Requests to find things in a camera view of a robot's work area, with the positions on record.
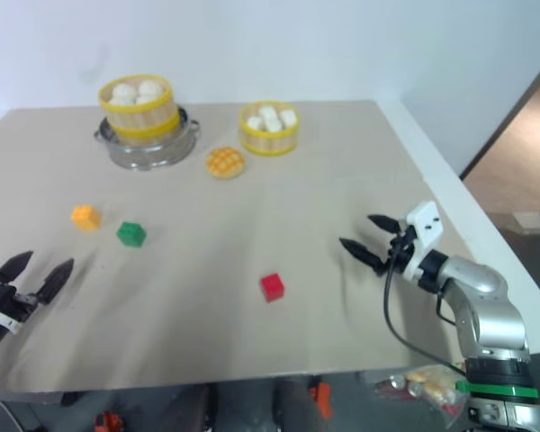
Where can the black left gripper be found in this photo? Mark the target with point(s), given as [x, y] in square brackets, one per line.
[9, 302]

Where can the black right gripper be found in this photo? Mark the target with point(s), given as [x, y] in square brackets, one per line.
[401, 252]

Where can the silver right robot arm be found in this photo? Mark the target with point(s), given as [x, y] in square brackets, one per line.
[486, 297]

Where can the orange cube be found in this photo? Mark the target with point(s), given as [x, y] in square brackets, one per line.
[86, 218]

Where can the green cube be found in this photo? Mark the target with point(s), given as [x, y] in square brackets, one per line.
[132, 234]

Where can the red cube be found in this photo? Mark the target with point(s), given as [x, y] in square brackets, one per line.
[272, 288]

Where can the beige tablecloth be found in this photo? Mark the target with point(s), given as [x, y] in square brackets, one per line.
[234, 225]

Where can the short yellow bamboo steamer basket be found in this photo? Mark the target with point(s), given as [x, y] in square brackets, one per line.
[270, 140]

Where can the white steamed bun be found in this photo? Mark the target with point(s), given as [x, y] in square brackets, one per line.
[255, 123]
[288, 119]
[146, 99]
[267, 112]
[123, 93]
[150, 87]
[272, 125]

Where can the clear bag of toy food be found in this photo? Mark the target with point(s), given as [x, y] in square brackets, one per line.
[425, 382]

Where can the cardboard boxes on floor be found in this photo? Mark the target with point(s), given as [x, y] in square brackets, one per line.
[531, 220]

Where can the orange pineapple bun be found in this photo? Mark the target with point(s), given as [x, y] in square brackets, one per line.
[226, 164]

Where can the steel steamer pot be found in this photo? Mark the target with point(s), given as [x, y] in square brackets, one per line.
[157, 153]

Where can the tall yellow bamboo steamer basket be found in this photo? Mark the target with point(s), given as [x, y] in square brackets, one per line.
[139, 118]

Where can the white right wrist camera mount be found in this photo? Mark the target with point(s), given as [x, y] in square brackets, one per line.
[425, 222]

